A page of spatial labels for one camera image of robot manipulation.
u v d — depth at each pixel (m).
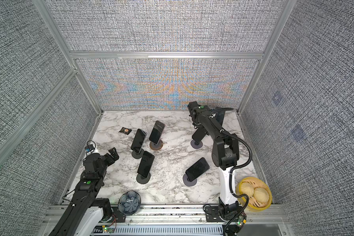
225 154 0.55
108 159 0.73
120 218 0.72
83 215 0.52
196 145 0.99
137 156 0.95
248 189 0.75
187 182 0.85
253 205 0.74
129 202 0.76
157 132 0.97
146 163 0.74
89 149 0.68
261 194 0.75
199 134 0.96
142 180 0.85
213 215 0.73
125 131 1.06
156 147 0.98
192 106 0.78
